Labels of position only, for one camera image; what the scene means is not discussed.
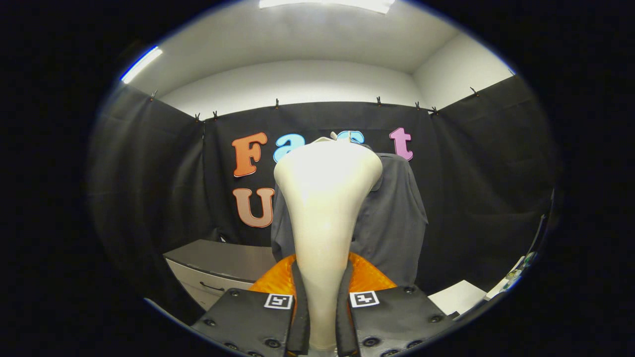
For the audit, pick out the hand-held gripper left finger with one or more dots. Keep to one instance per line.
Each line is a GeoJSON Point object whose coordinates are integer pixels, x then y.
{"type": "Point", "coordinates": [300, 307]}

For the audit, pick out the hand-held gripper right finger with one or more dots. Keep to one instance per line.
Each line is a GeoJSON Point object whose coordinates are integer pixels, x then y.
{"type": "Point", "coordinates": [346, 307]}

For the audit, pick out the dark grey button shirt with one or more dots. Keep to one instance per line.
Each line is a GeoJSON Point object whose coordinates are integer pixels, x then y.
{"type": "Point", "coordinates": [392, 223]}

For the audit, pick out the white garment steamer head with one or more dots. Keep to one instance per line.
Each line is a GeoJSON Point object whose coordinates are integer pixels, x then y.
{"type": "Point", "coordinates": [325, 198]}

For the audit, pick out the cream clothes hanger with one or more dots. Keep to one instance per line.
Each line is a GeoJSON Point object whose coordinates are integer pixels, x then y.
{"type": "Point", "coordinates": [334, 135]}

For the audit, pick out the grey cabinet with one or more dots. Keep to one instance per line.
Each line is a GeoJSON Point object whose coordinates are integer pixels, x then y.
{"type": "Point", "coordinates": [223, 258]}

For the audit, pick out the white paper sheet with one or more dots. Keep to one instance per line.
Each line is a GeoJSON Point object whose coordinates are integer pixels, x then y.
{"type": "Point", "coordinates": [456, 297]}

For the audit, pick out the white side shelf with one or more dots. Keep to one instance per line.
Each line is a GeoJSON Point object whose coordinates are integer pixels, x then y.
{"type": "Point", "coordinates": [511, 277]}

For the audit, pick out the row of black clips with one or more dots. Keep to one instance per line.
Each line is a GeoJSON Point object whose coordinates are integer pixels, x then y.
{"type": "Point", "coordinates": [378, 101]}

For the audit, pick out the narrow ceiling light strip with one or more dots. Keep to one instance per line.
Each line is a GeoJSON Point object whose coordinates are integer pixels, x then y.
{"type": "Point", "coordinates": [141, 64]}

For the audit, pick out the rectangular ceiling light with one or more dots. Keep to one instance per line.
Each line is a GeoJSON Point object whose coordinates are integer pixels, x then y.
{"type": "Point", "coordinates": [327, 4]}

